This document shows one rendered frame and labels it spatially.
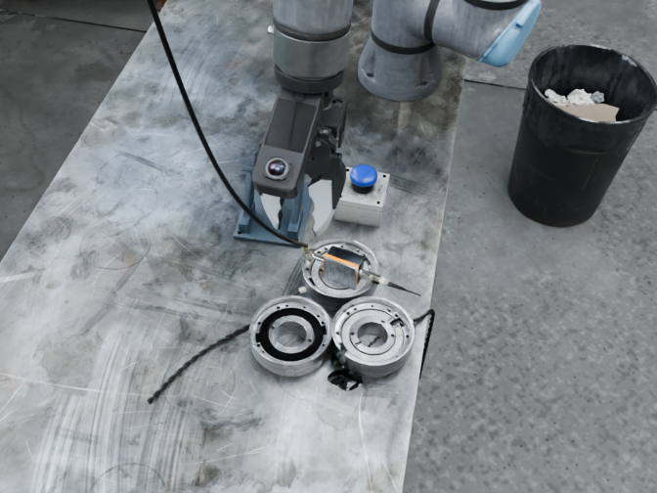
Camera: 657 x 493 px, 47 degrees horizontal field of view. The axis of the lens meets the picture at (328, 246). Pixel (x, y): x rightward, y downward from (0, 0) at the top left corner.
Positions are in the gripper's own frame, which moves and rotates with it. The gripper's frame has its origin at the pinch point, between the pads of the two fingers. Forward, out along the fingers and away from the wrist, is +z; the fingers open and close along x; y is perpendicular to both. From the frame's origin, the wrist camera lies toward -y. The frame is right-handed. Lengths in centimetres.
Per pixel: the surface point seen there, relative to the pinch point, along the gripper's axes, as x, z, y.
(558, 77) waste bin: -44, 46, 135
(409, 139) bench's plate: -9.5, 12.6, 41.1
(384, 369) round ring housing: -13.1, 15.8, -4.9
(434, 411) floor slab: -26, 92, 48
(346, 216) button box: -3.1, 14.2, 20.5
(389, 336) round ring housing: -12.8, 15.2, 0.0
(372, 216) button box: -6.8, 13.2, 20.4
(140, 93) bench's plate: 38, 13, 41
